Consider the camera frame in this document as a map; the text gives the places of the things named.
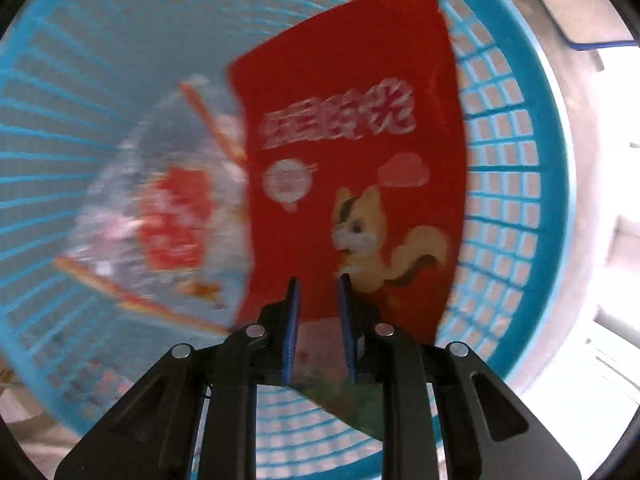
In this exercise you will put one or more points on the clear bag with red label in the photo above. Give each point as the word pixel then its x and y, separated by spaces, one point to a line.
pixel 170 220

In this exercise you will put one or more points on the blue plastic basket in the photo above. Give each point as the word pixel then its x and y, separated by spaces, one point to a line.
pixel 100 60

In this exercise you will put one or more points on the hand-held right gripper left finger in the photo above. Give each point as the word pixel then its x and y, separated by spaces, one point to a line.
pixel 294 320

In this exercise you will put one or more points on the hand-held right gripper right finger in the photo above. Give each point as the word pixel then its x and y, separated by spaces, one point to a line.
pixel 346 320

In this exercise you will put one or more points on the red snack bag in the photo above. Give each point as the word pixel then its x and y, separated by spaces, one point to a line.
pixel 350 185

